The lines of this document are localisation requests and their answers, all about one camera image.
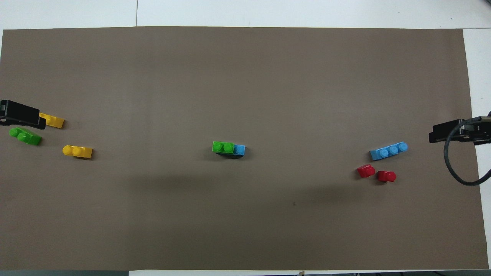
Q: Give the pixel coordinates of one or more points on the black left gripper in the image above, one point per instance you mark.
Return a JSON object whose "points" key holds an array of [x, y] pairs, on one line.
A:
{"points": [[19, 113]]}

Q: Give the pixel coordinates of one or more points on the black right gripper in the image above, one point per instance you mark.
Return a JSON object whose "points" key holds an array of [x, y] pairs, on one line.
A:
{"points": [[447, 132]]}

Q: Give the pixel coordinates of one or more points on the red single-stud toy block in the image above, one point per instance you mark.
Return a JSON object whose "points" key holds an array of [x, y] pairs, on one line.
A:
{"points": [[386, 176], [366, 171]]}

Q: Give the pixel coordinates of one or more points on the brown paper table mat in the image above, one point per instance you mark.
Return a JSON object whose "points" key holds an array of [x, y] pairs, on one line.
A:
{"points": [[245, 76]]}

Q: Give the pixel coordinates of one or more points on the yellow two-stud toy block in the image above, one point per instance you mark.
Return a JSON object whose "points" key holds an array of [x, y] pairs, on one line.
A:
{"points": [[76, 151], [53, 121]]}

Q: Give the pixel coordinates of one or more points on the green two-stud toy block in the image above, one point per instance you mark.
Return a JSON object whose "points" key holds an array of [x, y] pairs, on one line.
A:
{"points": [[223, 147], [25, 136]]}

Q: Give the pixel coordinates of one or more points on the blue three-stud toy block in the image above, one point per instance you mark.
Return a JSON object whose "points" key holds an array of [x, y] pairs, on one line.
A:
{"points": [[239, 150], [388, 151]]}

